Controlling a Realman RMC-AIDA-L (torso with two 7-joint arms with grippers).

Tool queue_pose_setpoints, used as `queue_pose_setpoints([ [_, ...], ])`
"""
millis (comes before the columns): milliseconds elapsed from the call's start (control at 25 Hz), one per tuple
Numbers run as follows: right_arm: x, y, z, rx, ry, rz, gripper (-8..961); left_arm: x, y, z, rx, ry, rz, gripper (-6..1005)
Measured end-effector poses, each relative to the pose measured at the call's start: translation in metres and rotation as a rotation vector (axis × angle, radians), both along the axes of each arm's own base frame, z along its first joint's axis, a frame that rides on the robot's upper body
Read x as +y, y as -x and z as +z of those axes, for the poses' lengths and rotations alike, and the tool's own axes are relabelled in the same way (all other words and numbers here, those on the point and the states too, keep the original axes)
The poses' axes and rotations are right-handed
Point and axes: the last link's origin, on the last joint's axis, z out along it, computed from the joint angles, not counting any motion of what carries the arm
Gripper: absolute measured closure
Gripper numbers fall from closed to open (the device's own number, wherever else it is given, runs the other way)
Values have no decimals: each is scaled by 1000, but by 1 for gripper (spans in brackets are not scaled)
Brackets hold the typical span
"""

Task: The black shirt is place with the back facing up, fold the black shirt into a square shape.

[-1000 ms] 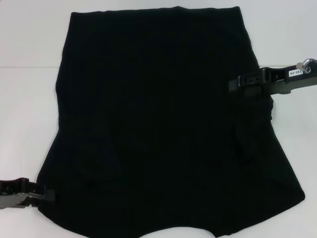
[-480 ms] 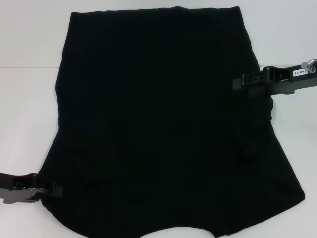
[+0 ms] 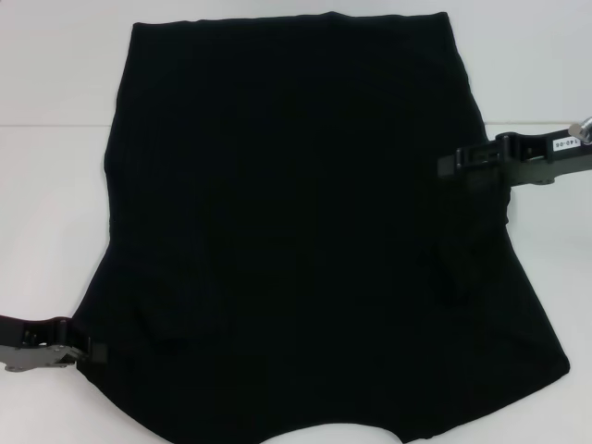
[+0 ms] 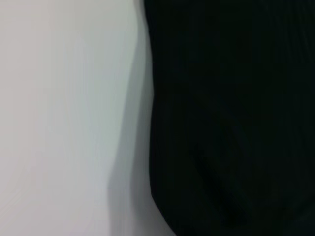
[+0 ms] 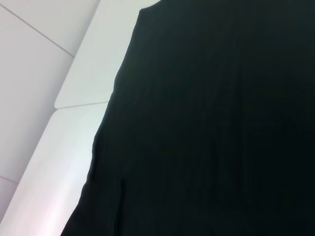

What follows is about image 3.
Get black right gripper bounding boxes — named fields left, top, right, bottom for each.
left=437, top=130, right=592, bottom=189

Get black shirt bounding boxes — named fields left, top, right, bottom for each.
left=73, top=11, right=571, bottom=444

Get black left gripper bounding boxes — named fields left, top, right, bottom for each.
left=0, top=314, right=108, bottom=374

